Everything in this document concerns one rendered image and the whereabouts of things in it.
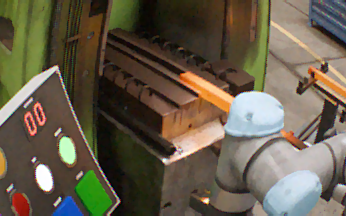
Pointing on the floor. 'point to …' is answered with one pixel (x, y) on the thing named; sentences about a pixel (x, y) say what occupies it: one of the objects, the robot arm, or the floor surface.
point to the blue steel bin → (341, 20)
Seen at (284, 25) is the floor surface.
